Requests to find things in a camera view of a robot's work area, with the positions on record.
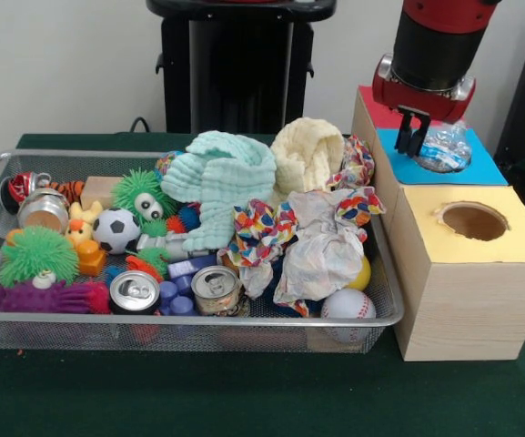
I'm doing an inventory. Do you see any black and white soccer ball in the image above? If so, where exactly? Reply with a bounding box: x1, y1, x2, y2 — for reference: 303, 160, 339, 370
92, 208, 143, 255

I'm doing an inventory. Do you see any wooden box with three holes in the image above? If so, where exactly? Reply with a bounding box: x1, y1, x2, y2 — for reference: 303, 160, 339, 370
348, 84, 525, 361

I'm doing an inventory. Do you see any colourful confetti print paper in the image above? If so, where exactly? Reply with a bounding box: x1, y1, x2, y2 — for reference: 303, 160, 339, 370
325, 134, 376, 190
215, 198, 299, 300
273, 188, 387, 315

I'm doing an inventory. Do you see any silver topped pale can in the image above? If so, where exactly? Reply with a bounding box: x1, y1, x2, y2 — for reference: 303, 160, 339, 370
191, 265, 244, 317

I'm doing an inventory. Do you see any mint green knitted cloth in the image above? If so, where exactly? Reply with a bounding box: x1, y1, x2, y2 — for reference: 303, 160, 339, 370
161, 130, 278, 254

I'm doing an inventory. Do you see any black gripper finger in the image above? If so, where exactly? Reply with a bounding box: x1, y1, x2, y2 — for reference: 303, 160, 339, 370
393, 107, 416, 155
411, 113, 432, 158

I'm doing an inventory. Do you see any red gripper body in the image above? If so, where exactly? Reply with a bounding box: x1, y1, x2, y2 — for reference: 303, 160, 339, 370
371, 75, 476, 123

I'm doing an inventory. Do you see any cream knitted cloth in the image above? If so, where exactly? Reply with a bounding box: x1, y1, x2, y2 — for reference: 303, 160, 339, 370
269, 117, 348, 197

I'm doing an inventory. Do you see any shallow clear mesh bin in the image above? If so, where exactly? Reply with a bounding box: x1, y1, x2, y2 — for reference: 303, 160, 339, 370
0, 148, 405, 354

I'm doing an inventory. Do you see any crushed clear plastic bottle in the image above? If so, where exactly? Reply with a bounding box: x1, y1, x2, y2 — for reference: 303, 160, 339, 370
417, 120, 473, 173

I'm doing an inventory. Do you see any silver topped dark can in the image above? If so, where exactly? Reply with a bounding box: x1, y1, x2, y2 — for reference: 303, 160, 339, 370
108, 269, 162, 315

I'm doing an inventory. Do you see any white baseball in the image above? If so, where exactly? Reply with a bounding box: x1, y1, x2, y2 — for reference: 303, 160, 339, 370
319, 287, 377, 320

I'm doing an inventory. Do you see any green spiky toy with eyes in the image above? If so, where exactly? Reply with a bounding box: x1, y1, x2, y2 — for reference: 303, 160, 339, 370
112, 168, 181, 233

